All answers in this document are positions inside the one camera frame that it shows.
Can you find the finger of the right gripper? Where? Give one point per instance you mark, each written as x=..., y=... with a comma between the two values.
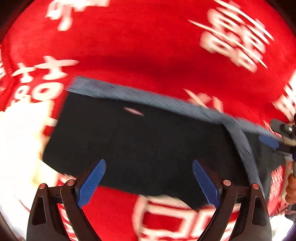
x=268, y=141

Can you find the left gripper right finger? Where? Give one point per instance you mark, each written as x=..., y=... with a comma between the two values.
x=253, y=219

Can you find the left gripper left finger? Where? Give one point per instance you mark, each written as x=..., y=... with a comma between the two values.
x=45, y=222

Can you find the black pants blue patterned trim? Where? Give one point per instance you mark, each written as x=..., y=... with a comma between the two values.
x=149, y=142

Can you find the person's right hand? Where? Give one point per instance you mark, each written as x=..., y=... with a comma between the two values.
x=290, y=196

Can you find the cream folded garment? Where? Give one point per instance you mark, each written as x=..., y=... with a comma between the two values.
x=22, y=146

